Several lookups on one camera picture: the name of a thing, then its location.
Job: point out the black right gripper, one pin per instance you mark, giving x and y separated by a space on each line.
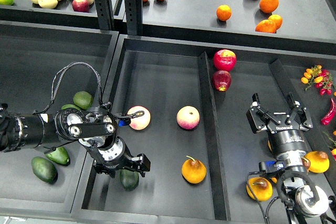
285 130

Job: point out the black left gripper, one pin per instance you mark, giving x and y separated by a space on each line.
117 157

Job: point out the dark green avocado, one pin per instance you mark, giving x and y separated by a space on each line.
129 179

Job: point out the orange yellow pear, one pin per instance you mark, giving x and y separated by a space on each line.
193 170

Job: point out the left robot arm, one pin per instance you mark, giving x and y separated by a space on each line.
94 128

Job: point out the yellow pear right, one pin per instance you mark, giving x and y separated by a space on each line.
319 161

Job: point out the green avocado top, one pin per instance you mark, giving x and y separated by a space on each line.
83 99

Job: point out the yellow pear bottom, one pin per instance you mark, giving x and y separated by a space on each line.
259 187

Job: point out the pink apple left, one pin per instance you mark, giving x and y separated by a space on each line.
141 122

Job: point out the pink apple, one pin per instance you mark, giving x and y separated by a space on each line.
141 122
188 117

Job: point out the red chili pepper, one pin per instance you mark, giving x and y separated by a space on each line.
331 113

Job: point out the cherry tomato bunch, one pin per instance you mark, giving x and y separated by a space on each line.
320 78

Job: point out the bright red apple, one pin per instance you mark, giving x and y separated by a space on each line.
224 59

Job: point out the orange front right shelf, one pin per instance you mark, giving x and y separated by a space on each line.
266 26

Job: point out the pink apple right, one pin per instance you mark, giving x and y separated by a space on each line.
188 117

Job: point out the black middle tray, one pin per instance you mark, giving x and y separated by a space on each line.
166 75

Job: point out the black tray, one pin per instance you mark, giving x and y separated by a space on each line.
166 75
31 55

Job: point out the small orange right shelf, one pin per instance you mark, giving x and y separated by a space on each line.
277 19

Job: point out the large orange on shelf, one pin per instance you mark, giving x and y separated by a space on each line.
268 6

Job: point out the orange on shelf middle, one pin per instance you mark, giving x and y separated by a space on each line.
223 13

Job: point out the black left tray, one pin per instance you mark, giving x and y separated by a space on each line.
31 55

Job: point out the dark red shelf apple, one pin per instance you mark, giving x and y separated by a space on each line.
80 6

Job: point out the black shelf post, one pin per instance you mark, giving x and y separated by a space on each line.
133 13

